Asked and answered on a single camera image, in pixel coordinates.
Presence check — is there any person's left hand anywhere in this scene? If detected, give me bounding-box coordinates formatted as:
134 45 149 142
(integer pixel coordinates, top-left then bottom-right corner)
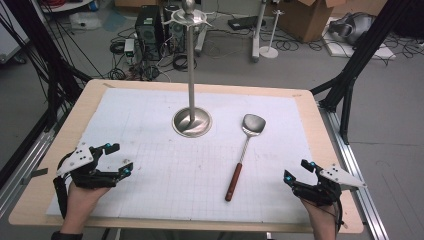
60 181 112 232

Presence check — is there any person's right hand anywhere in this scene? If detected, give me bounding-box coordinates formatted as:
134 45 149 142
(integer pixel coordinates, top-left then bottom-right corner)
299 196 338 232

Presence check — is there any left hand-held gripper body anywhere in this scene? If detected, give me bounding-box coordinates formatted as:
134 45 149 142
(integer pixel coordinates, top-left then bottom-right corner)
55 141 120 190

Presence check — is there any metal utensil rack stand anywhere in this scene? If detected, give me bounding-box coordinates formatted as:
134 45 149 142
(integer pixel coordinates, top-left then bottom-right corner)
162 0 214 139

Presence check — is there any clear plastic bag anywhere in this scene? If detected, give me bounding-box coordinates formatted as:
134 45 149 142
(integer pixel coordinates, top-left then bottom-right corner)
69 11 103 30

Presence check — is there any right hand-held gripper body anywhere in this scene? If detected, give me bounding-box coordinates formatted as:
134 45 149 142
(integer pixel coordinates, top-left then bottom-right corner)
292 163 368 207

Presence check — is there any white power adapter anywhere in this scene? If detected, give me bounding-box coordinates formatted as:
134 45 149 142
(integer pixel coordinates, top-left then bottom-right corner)
123 38 136 58

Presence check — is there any black cable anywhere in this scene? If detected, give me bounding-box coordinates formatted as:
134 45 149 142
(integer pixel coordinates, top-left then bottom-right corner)
334 194 345 234

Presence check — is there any black computer tower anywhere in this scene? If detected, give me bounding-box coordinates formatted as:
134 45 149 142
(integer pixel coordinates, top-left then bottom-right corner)
134 4 167 62

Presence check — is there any grey headset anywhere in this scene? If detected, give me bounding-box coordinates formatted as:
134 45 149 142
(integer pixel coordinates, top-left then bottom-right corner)
327 12 377 47

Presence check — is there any aluminium rail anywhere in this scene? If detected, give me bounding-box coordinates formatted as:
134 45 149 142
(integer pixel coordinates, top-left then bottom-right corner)
318 105 390 240
0 128 57 219

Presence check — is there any black metal frame strut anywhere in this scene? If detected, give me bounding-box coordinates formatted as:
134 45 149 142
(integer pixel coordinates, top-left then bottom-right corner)
309 0 416 146
0 0 94 133

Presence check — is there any grey stand leg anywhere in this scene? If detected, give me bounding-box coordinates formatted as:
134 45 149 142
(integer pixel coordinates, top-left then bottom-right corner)
251 0 268 64

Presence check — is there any flat black box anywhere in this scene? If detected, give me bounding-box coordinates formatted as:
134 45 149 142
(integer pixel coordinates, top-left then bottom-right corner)
227 15 267 32

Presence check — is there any bundle of black floor cables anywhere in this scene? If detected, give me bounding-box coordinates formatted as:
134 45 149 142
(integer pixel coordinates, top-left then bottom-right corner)
109 28 198 82

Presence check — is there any white gridded mat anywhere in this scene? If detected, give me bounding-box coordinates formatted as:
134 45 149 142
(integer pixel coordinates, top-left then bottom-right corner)
45 87 318 224

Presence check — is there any round white table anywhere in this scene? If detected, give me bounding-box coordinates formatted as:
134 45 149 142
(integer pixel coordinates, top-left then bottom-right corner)
39 0 95 14

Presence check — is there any cardboard box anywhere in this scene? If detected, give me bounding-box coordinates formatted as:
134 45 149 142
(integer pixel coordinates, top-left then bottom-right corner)
277 0 348 44

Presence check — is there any thin white stand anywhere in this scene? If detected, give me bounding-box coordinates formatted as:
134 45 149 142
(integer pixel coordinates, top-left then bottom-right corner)
258 8 285 60

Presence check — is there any white board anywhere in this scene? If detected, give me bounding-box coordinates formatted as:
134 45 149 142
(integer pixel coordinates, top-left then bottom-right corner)
322 32 398 62

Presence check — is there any grey tape strip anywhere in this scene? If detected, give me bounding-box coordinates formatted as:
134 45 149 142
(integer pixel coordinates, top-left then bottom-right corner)
20 167 50 185

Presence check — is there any metal spatula with wooden handle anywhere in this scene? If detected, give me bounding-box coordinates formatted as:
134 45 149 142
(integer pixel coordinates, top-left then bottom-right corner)
224 113 267 203

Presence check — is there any black strap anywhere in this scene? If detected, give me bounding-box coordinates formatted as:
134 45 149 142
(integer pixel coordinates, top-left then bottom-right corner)
52 175 70 220

